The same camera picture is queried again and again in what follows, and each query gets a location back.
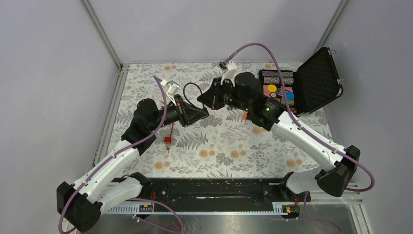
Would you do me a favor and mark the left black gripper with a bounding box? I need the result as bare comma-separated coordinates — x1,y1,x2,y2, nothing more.
150,95,207,131

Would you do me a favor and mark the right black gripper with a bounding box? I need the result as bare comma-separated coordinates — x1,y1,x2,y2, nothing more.
197,77,251,112

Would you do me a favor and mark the black cable lock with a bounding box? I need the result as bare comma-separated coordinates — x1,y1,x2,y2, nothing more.
183,82,206,108

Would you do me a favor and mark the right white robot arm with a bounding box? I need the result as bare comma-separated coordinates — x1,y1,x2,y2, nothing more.
197,72,360,201

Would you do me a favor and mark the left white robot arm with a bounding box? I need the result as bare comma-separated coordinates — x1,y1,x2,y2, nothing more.
56,95,209,234

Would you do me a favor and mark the red padlock with keys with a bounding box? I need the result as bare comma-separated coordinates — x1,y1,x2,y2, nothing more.
164,123,174,153

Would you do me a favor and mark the floral tablecloth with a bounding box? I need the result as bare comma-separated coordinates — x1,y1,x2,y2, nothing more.
109,63,318,178

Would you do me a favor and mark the yellow poker chip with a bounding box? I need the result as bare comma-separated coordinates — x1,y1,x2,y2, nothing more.
267,84,278,93

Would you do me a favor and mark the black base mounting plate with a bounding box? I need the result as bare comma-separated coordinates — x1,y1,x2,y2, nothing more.
137,178,311,213

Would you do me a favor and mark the blue poker chip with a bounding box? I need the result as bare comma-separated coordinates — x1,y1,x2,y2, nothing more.
286,92,295,100

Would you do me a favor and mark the black poker chip case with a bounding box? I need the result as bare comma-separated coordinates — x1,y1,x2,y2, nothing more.
253,47,343,116

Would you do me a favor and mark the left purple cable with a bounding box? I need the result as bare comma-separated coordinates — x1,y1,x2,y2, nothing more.
58,76,169,234

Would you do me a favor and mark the purple cable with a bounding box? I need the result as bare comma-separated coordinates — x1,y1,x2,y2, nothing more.
58,76,169,234
225,43,376,193

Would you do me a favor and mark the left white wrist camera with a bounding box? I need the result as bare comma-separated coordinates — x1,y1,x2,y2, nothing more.
161,79,180,105

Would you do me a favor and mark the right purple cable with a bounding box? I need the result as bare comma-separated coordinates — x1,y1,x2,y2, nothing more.
225,43,376,193

